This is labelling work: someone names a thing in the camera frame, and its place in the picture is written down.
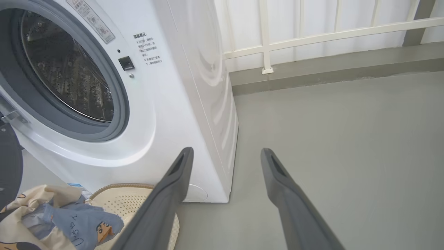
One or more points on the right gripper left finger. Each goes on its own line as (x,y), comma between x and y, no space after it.
(159,208)

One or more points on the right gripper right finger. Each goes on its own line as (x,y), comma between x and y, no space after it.
(298,215)

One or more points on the cream cartoon print garment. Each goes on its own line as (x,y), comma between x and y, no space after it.
(20,236)

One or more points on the dark round washing machine door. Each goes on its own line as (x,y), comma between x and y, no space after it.
(9,163)

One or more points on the cream perforated laundry basket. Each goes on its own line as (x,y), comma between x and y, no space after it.
(128,201)

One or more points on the white washing machine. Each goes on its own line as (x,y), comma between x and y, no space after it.
(166,114)

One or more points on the blue energy label sticker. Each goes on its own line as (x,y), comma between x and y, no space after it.
(81,190)

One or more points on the white metal railing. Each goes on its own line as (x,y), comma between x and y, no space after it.
(265,45)

